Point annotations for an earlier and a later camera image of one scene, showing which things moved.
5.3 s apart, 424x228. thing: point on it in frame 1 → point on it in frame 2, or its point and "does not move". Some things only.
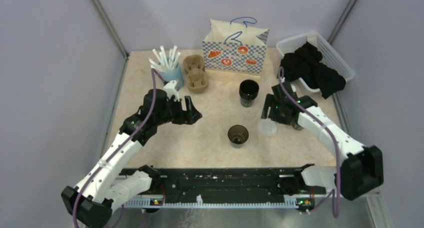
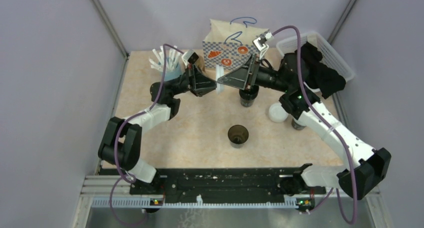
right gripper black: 271,102 → 240,78
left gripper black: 192,116 → 197,83
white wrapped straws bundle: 163,64 does not move
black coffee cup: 295,125 does not move
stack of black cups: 248,89 does not move
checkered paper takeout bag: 234,47 does not move
